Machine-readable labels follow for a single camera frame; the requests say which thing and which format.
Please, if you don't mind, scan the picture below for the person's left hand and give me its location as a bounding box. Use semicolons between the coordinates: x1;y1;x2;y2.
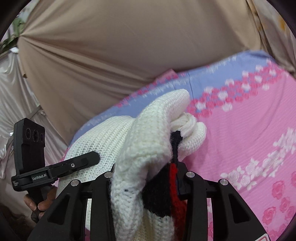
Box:
23;186;58;219

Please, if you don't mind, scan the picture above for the white knitted sweater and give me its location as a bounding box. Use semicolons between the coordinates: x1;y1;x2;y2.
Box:
57;89;207;240

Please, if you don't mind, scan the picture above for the cream floral blanket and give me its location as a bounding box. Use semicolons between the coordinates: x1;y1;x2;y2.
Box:
247;1;295;76

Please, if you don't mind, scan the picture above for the beige fabric headboard cover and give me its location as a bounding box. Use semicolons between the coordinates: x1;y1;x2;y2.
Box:
18;1;262;143

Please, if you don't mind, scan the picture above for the white satin curtain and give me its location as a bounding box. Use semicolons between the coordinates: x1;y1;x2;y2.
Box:
1;51;67;217

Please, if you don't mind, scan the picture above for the pink blue floral bedsheet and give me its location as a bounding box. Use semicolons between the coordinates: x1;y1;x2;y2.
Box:
64;51;295;240

